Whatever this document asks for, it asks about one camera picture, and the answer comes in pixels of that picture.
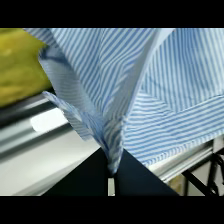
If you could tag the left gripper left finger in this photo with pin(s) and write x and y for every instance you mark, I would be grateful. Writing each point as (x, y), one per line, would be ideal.
(88, 180)

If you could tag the blue striped shirt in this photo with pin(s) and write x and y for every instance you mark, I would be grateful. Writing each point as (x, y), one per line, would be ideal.
(116, 66)

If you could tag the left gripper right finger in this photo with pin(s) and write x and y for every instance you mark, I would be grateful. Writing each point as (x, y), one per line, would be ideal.
(136, 180)

